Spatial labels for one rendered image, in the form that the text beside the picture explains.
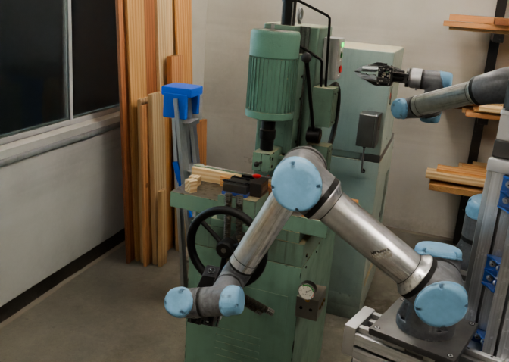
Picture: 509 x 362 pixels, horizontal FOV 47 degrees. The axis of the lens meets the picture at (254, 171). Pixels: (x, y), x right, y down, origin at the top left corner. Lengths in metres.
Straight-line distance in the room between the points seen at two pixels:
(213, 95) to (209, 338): 2.69
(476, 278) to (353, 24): 2.86
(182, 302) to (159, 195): 1.99
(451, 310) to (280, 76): 1.01
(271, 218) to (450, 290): 0.47
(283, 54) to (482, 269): 0.93
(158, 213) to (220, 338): 1.33
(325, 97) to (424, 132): 2.17
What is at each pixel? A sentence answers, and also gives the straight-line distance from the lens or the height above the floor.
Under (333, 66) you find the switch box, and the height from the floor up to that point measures 1.37.
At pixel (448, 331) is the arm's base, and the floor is 0.84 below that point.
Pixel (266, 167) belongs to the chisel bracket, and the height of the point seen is 1.02.
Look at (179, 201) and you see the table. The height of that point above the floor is 0.87.
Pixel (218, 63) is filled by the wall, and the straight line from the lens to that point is 4.64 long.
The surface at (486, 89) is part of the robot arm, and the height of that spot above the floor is 1.39.
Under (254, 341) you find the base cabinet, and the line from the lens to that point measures 2.29.
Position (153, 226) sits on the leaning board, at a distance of 3.56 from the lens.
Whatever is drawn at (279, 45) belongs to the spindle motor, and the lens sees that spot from 2.02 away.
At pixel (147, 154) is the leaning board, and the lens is 3.43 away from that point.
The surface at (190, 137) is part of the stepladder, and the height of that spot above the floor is 0.89.
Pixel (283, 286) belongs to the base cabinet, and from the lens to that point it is 2.14.
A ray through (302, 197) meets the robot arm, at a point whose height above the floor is 1.20.
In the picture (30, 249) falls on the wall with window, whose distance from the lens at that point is 3.19.
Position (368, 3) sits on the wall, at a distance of 4.31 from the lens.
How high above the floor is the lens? 1.62
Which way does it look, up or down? 17 degrees down
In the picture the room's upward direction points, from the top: 4 degrees clockwise
